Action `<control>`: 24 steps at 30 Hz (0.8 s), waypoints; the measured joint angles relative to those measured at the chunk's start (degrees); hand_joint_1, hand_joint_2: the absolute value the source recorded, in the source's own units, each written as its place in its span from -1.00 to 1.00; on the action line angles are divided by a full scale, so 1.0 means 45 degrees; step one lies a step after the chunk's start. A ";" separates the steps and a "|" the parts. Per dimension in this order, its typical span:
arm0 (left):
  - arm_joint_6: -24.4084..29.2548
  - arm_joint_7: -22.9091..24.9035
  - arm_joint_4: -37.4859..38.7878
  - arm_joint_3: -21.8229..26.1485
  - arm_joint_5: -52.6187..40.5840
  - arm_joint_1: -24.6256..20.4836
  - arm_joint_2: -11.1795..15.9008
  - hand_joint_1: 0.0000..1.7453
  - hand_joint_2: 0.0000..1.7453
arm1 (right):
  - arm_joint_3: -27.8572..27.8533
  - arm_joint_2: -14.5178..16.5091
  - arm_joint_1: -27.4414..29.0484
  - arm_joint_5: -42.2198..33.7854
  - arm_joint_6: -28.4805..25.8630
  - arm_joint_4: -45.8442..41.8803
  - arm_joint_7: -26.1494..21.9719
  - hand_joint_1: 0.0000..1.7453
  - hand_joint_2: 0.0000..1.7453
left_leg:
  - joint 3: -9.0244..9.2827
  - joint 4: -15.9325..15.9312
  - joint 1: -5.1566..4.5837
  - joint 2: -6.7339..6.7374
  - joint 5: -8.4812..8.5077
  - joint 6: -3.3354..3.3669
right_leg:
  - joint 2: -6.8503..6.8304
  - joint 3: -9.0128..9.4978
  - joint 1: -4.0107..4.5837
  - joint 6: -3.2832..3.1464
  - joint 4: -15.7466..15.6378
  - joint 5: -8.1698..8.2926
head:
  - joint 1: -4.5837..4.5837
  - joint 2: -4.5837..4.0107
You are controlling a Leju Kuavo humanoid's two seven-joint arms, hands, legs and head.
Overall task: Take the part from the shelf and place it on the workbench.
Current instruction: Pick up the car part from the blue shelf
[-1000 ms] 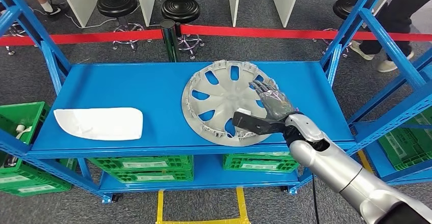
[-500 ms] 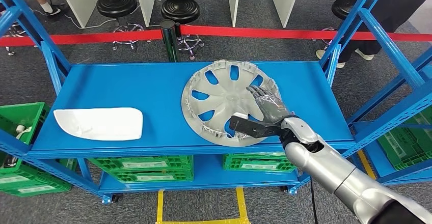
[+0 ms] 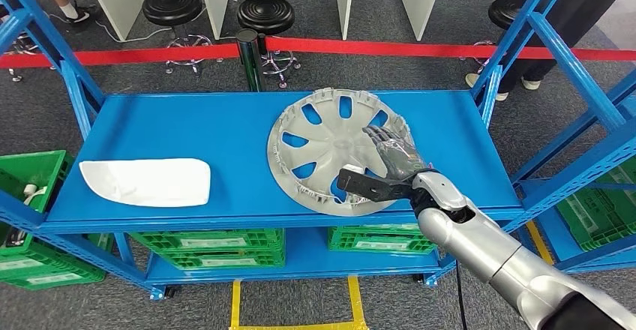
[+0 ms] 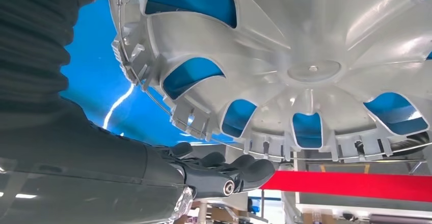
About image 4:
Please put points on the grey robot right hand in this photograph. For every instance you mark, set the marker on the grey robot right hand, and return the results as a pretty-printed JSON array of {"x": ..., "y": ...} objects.
[{"x": 84, "y": 172}]

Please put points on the red barrier belt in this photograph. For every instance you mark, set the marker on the red barrier belt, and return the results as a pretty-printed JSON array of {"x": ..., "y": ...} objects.
[{"x": 354, "y": 185}]

